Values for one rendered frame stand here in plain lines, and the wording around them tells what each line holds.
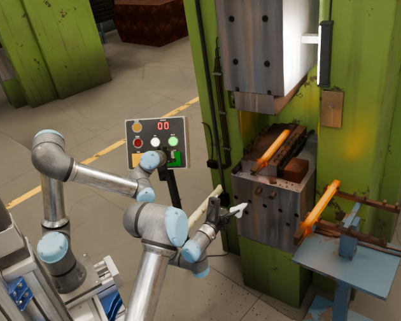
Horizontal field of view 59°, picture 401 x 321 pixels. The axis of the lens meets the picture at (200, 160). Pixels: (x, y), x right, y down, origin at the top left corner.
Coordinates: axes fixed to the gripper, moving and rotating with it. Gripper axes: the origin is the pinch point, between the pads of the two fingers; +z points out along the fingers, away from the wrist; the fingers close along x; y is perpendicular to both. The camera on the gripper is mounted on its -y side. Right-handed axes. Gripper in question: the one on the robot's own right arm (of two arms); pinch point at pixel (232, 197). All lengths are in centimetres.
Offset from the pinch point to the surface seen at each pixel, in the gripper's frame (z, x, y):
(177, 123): 24, -46, -17
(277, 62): 31, 10, -52
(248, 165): 30.5, -8.0, 4.8
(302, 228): -3.7, 33.3, 1.9
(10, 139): 85, -404, 100
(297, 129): 68, 4, 1
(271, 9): 31, 8, -72
